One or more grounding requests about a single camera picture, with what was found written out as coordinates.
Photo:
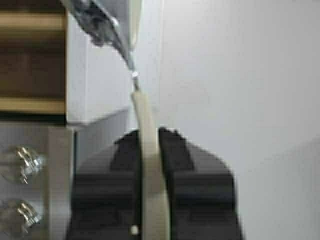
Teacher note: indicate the chrome stove knob middle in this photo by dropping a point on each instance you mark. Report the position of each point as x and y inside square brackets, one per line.
[18, 217]

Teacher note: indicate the chrome stove knob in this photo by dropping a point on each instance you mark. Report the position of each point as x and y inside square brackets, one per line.
[18, 217]
[21, 164]

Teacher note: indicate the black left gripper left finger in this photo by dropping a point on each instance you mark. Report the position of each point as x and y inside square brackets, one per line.
[106, 193]

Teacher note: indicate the wooden base cabinet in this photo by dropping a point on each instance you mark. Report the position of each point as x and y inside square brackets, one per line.
[33, 59]

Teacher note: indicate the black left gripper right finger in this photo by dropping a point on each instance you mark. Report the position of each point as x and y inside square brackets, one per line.
[201, 190]

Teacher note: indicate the white frying pan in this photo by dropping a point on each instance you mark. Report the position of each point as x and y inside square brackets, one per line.
[116, 23]

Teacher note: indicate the chrome stove knob left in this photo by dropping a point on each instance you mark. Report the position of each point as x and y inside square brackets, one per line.
[21, 164]

